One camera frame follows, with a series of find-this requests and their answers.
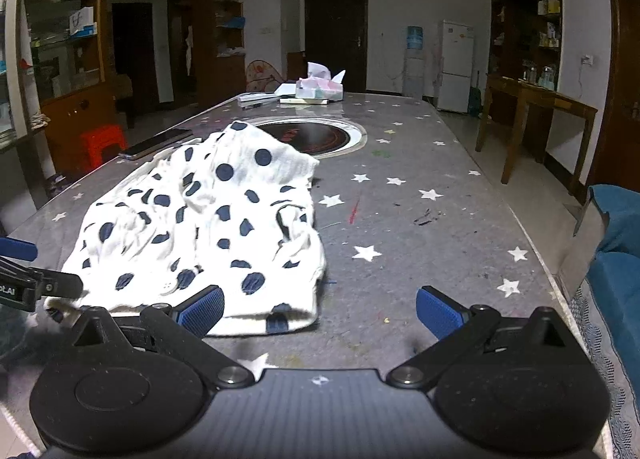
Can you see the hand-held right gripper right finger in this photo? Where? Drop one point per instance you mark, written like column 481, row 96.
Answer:
column 440, row 311

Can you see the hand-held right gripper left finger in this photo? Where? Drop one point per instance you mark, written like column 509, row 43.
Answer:
column 202, row 310

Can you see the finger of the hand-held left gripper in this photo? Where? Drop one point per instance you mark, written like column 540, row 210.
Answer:
column 60, row 284
column 20, row 249

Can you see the white polka dot garment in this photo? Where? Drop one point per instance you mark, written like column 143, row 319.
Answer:
column 200, row 219

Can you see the red plastic stool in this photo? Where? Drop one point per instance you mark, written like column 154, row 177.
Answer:
column 102, row 136

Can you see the grey star-print table cover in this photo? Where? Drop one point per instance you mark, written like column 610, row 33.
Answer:
column 425, row 164

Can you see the wooden glass display cabinet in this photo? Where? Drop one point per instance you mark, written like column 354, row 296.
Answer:
column 75, row 109

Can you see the black smartphone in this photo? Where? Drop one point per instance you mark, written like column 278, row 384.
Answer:
column 155, row 144

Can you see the sofa with blue cover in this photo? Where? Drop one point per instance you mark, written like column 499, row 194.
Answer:
column 620, row 289

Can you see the round built-in induction cooktop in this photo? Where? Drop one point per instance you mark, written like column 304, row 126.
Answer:
column 325, row 136

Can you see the white remote control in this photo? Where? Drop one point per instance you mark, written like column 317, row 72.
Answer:
column 257, row 100

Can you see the thin white book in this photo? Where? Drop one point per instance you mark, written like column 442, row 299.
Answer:
column 300, row 100

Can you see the wooden open shelf unit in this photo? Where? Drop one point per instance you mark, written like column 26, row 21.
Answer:
column 220, row 79

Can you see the white paper box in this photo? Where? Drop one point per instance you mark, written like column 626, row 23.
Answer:
column 287, row 89

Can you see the wooden side table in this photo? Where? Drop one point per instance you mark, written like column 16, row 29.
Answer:
column 540, row 96

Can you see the water dispenser with blue bottle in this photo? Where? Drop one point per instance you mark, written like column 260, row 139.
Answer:
column 414, row 74

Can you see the patterned child sofa chair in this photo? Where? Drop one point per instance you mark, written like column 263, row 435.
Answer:
column 262, row 76

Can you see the white refrigerator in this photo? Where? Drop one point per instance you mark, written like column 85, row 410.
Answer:
column 455, row 64

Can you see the pastel tissue pack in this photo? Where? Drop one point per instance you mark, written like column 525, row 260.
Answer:
column 320, row 89

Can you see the clear glass pitcher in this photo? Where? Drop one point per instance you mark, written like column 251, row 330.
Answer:
column 547, row 79

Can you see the white hanging cloth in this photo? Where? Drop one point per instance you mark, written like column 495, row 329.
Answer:
column 189, row 51

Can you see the dark wooden door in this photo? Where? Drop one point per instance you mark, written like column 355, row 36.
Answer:
column 335, row 29

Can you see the wooden door with glass panel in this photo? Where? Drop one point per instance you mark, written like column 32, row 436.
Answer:
column 622, row 39

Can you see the dark wooden wall shelf cabinet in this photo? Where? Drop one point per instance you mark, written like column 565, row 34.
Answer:
column 520, row 39

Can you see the white wall socket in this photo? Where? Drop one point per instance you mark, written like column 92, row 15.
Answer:
column 588, row 59

